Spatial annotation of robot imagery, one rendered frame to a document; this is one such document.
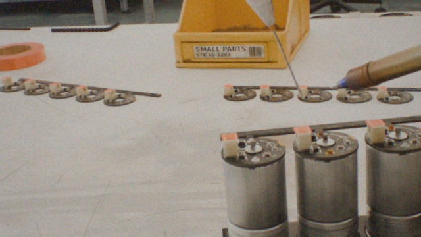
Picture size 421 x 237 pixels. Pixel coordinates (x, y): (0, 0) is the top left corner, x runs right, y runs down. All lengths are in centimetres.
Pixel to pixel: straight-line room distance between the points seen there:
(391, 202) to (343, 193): 2
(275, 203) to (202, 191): 11
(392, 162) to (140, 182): 17
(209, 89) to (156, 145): 11
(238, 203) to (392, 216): 6
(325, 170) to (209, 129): 21
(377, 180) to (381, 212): 1
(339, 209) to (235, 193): 4
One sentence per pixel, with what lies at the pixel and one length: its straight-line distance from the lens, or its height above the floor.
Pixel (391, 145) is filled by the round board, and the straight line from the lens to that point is 27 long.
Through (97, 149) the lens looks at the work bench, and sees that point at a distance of 45.
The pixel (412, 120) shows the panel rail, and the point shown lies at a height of 81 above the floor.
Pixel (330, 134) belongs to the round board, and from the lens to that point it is 28.
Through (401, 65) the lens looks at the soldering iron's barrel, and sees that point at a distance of 23.
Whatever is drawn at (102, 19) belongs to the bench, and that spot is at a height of 33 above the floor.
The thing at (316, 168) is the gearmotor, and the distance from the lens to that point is 26.
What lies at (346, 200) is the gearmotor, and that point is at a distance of 27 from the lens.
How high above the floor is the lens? 92
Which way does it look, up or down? 21 degrees down
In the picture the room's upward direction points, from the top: 5 degrees counter-clockwise
